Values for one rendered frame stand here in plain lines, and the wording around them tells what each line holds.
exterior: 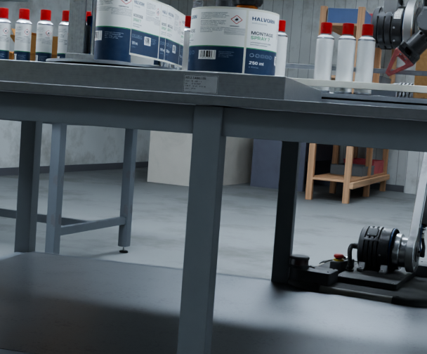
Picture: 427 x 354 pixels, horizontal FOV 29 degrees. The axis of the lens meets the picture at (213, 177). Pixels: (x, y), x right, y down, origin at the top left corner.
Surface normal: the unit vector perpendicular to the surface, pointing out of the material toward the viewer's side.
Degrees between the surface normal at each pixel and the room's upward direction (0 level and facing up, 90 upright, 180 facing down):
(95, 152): 90
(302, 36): 90
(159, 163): 90
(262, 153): 90
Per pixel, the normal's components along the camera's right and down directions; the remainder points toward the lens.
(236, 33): 0.00, 0.07
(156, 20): 0.94, 0.09
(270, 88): -0.24, 0.06
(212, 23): -0.47, 0.04
